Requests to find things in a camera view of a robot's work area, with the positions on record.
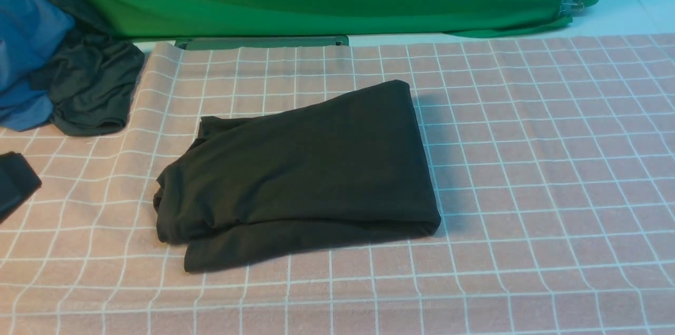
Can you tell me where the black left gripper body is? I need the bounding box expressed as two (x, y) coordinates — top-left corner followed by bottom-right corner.
(1, 152), (43, 222)

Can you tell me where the clear backdrop clip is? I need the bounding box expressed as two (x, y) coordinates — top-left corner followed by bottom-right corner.
(559, 0), (584, 17)

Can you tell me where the gray metal backdrop bar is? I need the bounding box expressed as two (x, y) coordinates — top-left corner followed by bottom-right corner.
(174, 35), (349, 51)

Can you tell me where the pink grid-pattern tablecloth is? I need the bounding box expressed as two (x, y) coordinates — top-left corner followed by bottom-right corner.
(1, 34), (674, 334)

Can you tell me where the blue crumpled garment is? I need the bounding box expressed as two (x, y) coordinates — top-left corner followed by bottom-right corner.
(1, 0), (75, 131)

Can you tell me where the dark gray long-sleeve shirt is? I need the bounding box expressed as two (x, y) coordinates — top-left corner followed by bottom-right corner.
(153, 80), (441, 273)

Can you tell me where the dark gray crumpled garment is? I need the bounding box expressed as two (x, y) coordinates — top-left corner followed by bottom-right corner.
(27, 0), (146, 137)

